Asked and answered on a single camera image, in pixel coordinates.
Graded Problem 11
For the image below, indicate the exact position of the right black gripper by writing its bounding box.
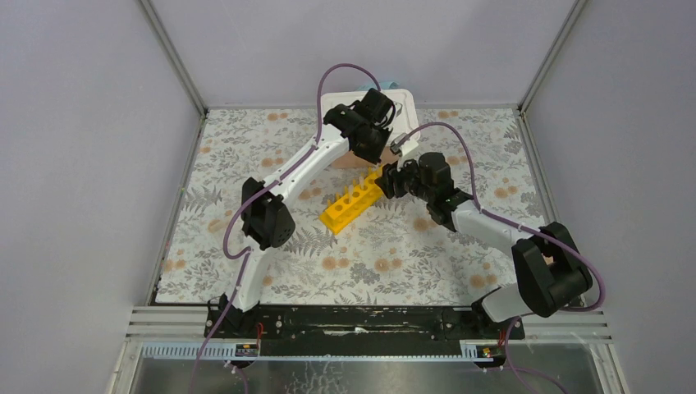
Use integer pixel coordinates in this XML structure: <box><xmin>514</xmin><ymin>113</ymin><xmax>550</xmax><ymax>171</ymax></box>
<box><xmin>373</xmin><ymin>152</ymin><xmax>433</xmax><ymax>204</ymax></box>

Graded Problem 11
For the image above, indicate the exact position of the light blue cloth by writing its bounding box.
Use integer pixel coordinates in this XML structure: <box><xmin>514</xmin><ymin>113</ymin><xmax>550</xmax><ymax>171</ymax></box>
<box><xmin>355</xmin><ymin>80</ymin><xmax>401</xmax><ymax>91</ymax></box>

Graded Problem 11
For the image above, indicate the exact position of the white plastic bin lid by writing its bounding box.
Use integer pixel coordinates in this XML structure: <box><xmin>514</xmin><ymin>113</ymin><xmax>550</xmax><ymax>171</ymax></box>
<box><xmin>311</xmin><ymin>89</ymin><xmax>419</xmax><ymax>162</ymax></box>

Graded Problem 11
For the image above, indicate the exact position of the pink plastic bin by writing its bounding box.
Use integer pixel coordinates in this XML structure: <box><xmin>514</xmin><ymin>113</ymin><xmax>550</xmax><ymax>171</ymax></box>
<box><xmin>331</xmin><ymin>148</ymin><xmax>399</xmax><ymax>169</ymax></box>

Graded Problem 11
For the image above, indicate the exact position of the yellow test tube rack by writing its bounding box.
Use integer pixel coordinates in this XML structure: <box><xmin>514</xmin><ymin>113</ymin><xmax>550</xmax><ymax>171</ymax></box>
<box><xmin>319</xmin><ymin>167</ymin><xmax>383</xmax><ymax>235</ymax></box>

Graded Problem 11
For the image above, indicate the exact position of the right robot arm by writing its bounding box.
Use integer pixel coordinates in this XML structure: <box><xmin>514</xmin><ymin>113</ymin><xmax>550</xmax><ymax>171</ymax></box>
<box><xmin>375</xmin><ymin>153</ymin><xmax>593</xmax><ymax>338</ymax></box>

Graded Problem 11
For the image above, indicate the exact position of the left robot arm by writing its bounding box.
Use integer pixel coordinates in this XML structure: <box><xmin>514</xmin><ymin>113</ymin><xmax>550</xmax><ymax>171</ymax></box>
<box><xmin>222</xmin><ymin>88</ymin><xmax>404</xmax><ymax>337</ymax></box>

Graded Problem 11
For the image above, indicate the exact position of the floral table mat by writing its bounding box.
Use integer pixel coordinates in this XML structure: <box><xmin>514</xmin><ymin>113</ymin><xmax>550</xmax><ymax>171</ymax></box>
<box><xmin>154</xmin><ymin>108</ymin><xmax>545</xmax><ymax>305</ymax></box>

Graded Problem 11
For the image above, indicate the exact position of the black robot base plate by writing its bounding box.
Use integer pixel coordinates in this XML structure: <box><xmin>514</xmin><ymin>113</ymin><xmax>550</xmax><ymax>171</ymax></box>
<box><xmin>204</xmin><ymin>305</ymin><xmax>525</xmax><ymax>360</ymax></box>

